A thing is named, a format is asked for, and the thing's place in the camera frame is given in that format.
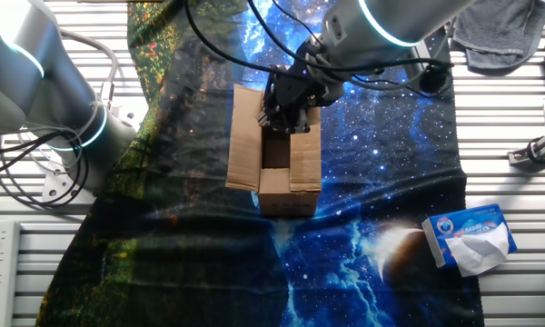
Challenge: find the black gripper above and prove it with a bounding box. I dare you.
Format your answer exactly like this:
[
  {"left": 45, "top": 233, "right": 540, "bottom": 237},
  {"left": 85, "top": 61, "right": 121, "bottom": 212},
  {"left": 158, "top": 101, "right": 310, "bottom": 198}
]
[{"left": 257, "top": 63, "right": 346, "bottom": 135}]

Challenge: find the grey towel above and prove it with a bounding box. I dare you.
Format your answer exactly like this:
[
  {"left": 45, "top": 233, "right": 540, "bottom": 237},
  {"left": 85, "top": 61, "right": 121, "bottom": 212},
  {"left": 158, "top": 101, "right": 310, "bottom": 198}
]
[{"left": 451, "top": 0, "right": 545, "bottom": 77}]

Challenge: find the thick grey cable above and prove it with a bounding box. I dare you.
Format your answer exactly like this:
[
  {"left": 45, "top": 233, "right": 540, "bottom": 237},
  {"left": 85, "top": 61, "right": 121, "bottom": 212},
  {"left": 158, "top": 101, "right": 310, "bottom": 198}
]
[{"left": 61, "top": 29, "right": 119, "bottom": 108}]

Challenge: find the dark forest print cloth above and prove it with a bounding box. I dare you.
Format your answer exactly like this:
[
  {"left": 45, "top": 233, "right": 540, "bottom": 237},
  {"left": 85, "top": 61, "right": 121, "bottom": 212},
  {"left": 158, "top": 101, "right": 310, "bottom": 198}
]
[{"left": 35, "top": 0, "right": 292, "bottom": 327}]

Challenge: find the metal camera mount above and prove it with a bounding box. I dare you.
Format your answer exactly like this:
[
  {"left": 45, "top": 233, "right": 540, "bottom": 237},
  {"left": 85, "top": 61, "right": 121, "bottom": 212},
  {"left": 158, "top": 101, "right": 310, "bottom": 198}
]
[{"left": 507, "top": 134, "right": 545, "bottom": 167}]

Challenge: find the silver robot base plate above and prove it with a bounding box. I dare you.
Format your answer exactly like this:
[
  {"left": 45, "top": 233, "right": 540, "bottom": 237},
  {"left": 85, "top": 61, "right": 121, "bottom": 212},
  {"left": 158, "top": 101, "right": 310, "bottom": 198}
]
[{"left": 42, "top": 106, "right": 137, "bottom": 205}]

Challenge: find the white power strip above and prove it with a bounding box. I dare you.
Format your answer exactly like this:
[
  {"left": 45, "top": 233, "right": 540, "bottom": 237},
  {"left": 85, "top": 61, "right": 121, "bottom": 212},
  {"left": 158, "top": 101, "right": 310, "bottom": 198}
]
[{"left": 0, "top": 220, "right": 22, "bottom": 327}]

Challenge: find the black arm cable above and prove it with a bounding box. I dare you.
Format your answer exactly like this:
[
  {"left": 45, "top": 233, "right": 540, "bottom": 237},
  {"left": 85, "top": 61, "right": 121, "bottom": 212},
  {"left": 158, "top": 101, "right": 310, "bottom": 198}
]
[
  {"left": 246, "top": 0, "right": 453, "bottom": 74},
  {"left": 183, "top": 0, "right": 310, "bottom": 82}
]

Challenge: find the blue galaxy print cloth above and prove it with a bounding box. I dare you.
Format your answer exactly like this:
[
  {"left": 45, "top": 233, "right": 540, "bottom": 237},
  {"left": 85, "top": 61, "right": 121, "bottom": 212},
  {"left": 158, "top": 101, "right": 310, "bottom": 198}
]
[{"left": 233, "top": 0, "right": 485, "bottom": 327}]

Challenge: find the brown cardboard box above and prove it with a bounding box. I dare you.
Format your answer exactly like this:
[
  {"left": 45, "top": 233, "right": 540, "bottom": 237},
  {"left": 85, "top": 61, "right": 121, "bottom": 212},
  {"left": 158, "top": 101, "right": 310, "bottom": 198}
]
[{"left": 225, "top": 84, "right": 323, "bottom": 218}]

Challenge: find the blue tissue pack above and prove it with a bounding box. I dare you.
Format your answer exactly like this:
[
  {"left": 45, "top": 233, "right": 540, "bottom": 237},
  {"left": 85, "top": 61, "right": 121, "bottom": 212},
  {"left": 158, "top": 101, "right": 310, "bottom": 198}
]
[{"left": 421, "top": 203, "right": 518, "bottom": 278}]

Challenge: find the black looped cable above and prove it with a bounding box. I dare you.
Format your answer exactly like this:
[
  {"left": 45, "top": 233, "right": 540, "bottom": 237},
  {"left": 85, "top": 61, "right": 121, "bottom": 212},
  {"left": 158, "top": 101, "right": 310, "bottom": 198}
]
[{"left": 0, "top": 131, "right": 91, "bottom": 211}]

